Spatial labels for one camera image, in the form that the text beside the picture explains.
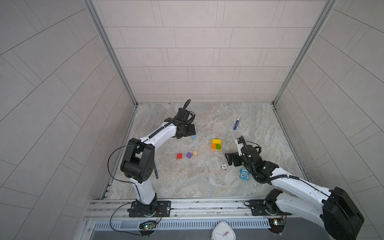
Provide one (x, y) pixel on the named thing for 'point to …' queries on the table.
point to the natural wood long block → (212, 149)
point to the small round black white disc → (224, 166)
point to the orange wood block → (214, 146)
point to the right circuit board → (277, 224)
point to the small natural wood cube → (195, 153)
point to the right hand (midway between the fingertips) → (230, 154)
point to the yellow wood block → (217, 141)
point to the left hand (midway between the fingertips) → (194, 130)
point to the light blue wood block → (194, 137)
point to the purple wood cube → (189, 155)
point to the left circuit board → (147, 226)
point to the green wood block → (218, 146)
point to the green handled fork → (156, 172)
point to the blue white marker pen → (236, 123)
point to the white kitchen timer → (222, 231)
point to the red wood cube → (179, 156)
